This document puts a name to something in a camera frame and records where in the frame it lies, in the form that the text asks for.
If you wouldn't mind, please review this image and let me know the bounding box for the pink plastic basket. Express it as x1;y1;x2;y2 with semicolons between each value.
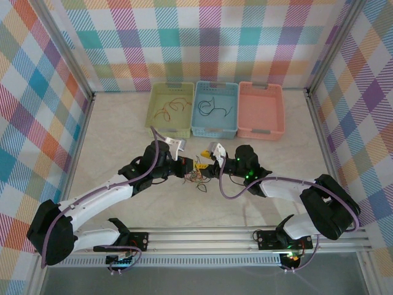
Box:
237;81;286;141

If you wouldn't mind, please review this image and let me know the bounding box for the thin orange cable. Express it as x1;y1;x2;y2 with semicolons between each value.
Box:
185;171;207;183

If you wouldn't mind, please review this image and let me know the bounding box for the thin red cable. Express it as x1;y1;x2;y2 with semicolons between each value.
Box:
153;96;193;122

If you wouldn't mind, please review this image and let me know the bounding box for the blue plastic basket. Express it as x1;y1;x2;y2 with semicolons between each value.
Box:
190;81;239;139

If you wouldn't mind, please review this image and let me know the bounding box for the aluminium floor frame bar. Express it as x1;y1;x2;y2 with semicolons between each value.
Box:
53;93;96;231
305;88;352;227

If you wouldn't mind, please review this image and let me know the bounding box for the aluminium frame leg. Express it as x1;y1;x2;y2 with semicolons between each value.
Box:
356;250;381;295
26;254;52;295

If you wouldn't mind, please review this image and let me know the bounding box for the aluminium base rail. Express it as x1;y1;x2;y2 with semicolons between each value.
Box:
35;226;371;254

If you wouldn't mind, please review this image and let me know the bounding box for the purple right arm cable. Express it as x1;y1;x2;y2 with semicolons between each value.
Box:
218;156;360;274

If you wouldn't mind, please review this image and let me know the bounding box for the pile of wires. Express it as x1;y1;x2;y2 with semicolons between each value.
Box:
184;171;209;184

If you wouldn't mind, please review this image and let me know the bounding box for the slotted grey cable duct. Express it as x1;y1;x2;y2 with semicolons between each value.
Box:
49;254;283;267

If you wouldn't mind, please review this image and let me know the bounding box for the aluminium frame post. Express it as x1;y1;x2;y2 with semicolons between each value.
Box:
36;0;96;102
306;0;368;96

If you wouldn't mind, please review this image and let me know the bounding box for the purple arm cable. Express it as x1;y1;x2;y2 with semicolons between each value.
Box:
218;156;360;274
39;127;168;274

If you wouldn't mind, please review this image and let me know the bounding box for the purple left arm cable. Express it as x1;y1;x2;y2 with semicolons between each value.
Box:
39;127;168;274

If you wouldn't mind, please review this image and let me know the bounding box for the green plastic basket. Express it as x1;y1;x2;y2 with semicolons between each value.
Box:
144;81;195;138

